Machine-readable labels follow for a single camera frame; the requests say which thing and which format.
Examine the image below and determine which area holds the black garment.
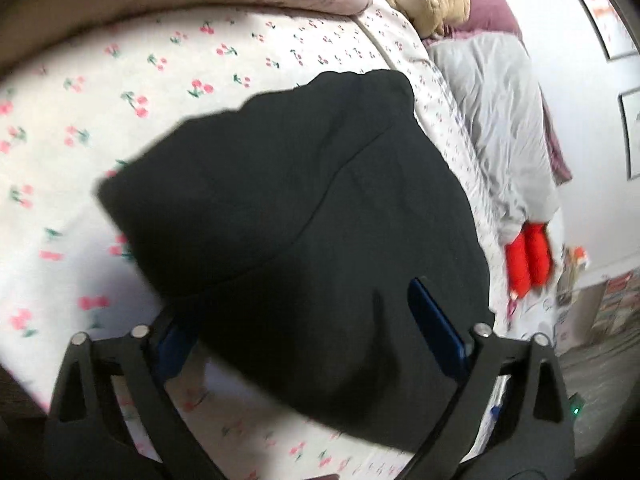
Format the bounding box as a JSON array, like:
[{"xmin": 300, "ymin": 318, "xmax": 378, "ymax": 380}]
[{"xmin": 98, "ymin": 70, "xmax": 494, "ymax": 452}]

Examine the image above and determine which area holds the checkered cherry bed sheet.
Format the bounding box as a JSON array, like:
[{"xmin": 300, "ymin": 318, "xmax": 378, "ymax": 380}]
[{"xmin": 0, "ymin": 0, "xmax": 566, "ymax": 480}]

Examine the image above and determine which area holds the grey duvet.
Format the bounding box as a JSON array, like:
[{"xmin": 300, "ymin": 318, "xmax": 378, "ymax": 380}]
[{"xmin": 427, "ymin": 32, "xmax": 560, "ymax": 245}]

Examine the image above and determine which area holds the framed wall picture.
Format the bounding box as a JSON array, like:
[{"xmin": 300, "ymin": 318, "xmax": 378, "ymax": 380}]
[{"xmin": 580, "ymin": 0, "xmax": 639, "ymax": 61}]

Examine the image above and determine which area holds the red cushion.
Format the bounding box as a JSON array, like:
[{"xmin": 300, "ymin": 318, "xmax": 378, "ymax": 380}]
[{"xmin": 506, "ymin": 222, "xmax": 553, "ymax": 299}]

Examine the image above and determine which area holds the purple pillow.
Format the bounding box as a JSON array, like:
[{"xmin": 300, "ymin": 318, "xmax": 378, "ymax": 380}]
[{"xmin": 423, "ymin": 0, "xmax": 573, "ymax": 185}]

